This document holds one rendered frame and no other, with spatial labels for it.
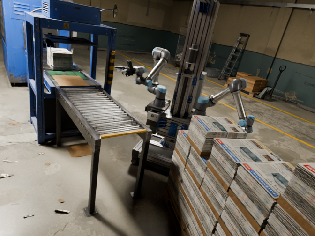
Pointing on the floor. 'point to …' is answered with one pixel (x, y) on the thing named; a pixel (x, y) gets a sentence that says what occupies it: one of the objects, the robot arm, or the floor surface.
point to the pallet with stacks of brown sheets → (257, 83)
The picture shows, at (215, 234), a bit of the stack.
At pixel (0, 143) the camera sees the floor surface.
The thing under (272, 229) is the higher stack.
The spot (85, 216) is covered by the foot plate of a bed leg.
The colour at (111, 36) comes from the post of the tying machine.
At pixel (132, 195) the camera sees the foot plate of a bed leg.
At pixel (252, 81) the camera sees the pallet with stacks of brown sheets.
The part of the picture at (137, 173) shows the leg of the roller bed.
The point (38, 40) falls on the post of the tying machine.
